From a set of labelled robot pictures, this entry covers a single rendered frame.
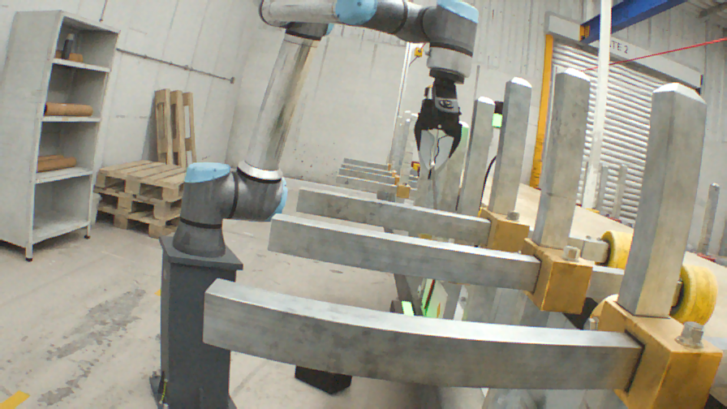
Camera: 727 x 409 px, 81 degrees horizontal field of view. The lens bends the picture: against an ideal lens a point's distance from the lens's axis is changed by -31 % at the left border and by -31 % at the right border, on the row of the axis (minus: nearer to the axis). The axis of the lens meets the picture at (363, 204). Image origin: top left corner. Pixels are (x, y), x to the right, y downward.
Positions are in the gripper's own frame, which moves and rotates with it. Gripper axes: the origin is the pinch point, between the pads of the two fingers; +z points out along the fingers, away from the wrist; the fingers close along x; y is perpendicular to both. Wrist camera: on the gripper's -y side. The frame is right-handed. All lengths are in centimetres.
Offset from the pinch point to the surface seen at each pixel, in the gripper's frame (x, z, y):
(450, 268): 3, 4, -60
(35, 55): 221, -20, 155
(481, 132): -7.2, -9.7, -6.5
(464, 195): -6.3, 2.2, -6.6
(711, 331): -36, 7, -60
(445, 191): -6.2, 4.1, 18.4
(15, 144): 225, 36, 155
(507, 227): -7.2, 2.3, -38.8
